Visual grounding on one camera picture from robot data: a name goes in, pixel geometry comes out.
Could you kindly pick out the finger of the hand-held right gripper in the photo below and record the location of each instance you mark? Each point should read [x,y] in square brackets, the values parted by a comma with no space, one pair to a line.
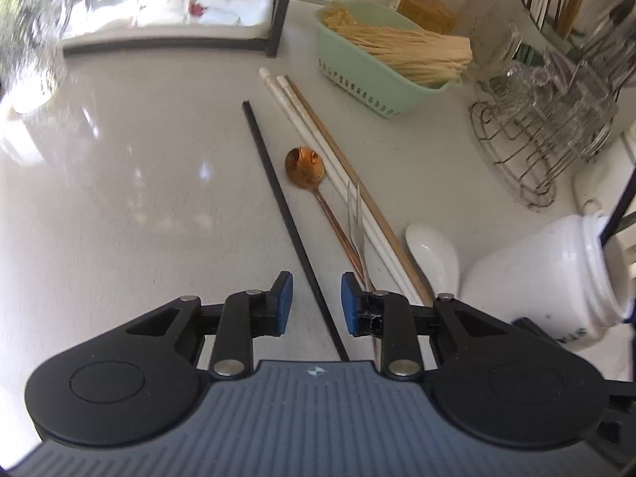
[531,330]
[632,315]

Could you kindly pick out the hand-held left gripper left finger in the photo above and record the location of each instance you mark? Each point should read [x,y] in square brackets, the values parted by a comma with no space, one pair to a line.
[284,303]

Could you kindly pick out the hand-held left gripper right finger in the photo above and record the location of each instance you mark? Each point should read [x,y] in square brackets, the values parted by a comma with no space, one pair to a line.
[349,308]

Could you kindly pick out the white ceramic mug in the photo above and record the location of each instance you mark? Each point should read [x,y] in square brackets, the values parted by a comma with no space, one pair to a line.
[536,278]

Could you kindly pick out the black chopstick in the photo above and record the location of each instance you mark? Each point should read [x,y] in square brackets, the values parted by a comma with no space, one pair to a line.
[616,221]
[281,194]

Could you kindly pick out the small white ceramic spoon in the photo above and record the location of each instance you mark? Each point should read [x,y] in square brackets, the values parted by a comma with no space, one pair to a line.
[430,253]

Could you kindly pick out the rose gold spoon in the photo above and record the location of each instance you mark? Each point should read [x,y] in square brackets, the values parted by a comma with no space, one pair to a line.
[304,166]

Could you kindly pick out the wooden chopstick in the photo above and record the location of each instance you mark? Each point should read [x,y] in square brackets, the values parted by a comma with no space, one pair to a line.
[339,159]

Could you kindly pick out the white chopstick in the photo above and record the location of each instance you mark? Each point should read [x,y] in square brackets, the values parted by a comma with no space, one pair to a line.
[299,109]
[288,109]

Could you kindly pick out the row of hanging kitchen utensils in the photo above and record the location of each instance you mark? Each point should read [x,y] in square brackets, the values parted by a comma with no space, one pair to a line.
[613,35]

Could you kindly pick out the white electric cooking pot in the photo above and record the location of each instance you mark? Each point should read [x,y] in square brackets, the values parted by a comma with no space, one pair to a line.
[589,186]

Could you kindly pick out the green plastic basket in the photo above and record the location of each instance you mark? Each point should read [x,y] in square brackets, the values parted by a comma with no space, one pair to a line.
[367,84]

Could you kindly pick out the purple lid cup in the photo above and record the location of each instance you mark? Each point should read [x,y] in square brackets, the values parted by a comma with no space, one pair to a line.
[561,67]

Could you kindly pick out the bundle of bamboo sticks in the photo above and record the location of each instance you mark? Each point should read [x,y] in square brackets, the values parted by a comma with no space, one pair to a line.
[412,49]

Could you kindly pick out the green utensil holder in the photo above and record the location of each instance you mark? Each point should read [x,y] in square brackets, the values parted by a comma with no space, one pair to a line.
[531,54]

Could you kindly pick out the black metal rack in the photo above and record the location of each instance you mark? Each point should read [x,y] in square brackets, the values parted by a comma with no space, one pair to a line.
[280,10]

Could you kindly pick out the white tray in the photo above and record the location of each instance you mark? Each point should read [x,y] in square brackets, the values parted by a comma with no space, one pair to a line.
[223,15]

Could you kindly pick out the clear glass pitcher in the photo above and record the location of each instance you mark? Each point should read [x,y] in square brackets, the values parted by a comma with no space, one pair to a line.
[497,35]

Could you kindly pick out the tall textured glass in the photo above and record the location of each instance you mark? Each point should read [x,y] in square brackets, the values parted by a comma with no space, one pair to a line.
[30,35]

